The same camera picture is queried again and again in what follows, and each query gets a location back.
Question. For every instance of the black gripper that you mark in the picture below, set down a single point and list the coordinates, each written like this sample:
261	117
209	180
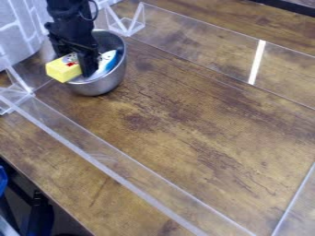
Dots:
70	32

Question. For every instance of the yellow butter block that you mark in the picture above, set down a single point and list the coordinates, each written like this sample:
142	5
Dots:
65	68

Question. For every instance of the stainless steel bowl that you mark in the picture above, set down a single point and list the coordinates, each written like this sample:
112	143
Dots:
108	78

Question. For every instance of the white fish toy in bowl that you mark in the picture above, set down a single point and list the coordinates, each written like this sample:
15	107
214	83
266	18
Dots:
108	62

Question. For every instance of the grey brick pattern cloth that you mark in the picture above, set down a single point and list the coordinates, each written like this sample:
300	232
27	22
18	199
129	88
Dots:
22	28

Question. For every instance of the clear acrylic barrier front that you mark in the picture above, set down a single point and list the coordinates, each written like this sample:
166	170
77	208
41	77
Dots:
180	205

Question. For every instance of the clear acrylic triangular bracket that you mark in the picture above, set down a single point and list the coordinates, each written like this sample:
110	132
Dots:
125	26

